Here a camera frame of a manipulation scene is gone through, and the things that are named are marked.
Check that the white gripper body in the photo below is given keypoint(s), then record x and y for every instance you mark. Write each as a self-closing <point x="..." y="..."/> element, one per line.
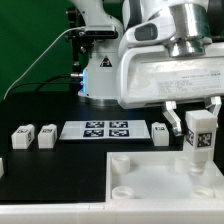
<point x="148" y="76"/>

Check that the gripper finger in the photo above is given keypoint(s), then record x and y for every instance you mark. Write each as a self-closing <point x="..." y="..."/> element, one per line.
<point x="213" y="105"/>
<point x="169" y="113"/>

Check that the white square tabletop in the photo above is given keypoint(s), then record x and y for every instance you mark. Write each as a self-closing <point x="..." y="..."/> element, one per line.
<point x="160" y="176"/>

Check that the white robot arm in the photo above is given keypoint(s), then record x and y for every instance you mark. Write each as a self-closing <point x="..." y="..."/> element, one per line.
<point x="196" y="21"/>

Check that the white obstacle fence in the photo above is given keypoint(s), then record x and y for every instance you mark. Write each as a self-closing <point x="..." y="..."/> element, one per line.
<point x="117" y="211"/>

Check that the white block left edge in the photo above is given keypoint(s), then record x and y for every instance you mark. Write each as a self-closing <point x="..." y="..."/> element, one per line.
<point x="1" y="168"/>

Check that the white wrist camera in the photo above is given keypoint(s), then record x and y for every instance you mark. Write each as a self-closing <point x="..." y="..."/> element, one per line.
<point x="148" y="33"/>

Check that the grey fixed camera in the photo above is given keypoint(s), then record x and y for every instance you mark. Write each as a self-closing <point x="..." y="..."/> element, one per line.
<point x="101" y="32"/>

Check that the black camera stand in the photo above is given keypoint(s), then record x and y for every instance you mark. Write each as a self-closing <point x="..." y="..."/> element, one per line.
<point x="75" y="20"/>

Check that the white marker base plate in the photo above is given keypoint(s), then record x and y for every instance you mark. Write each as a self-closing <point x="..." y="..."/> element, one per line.
<point x="106" y="129"/>

